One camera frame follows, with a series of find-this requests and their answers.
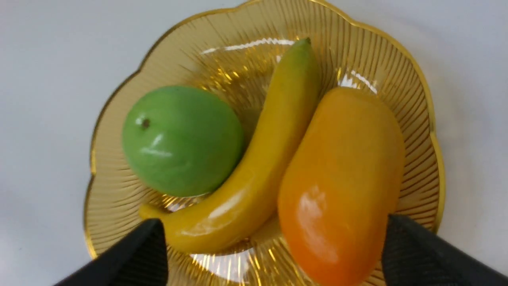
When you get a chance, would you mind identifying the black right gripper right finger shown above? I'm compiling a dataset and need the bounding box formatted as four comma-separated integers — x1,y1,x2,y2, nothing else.
381,214,508,286

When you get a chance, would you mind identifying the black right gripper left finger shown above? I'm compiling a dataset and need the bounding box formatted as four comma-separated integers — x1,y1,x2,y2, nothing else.
57,219,169,286

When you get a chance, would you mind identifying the orange yellow mango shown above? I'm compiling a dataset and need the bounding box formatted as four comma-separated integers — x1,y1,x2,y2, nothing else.
278,87,405,286

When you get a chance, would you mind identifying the amber glass fruit plate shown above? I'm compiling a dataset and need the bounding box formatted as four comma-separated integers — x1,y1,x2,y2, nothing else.
84,0,445,286

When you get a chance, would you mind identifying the yellow banana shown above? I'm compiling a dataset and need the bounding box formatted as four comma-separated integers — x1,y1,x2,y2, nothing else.
139,38,321,254

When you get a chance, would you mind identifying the green apple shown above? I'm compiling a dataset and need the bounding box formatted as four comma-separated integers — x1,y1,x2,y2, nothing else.
121,85,245,197

